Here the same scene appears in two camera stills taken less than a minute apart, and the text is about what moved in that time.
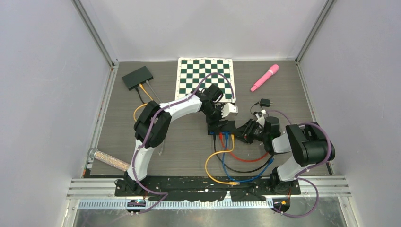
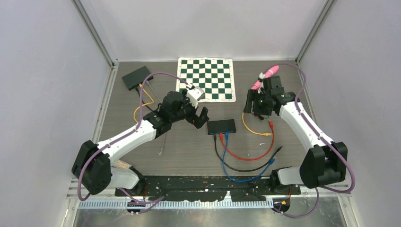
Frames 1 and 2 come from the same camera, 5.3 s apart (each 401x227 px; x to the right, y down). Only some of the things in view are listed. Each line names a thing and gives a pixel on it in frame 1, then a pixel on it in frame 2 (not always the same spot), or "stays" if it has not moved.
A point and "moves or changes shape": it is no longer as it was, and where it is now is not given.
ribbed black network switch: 222,126 stays
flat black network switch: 137,77 stays
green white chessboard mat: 191,70 stays
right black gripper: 245,132 -> 253,96
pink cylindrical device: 272,70 stays
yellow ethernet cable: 210,178 moves or changes shape
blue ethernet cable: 226,134 stays
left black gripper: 216,120 -> 197,121
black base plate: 207,188 stays
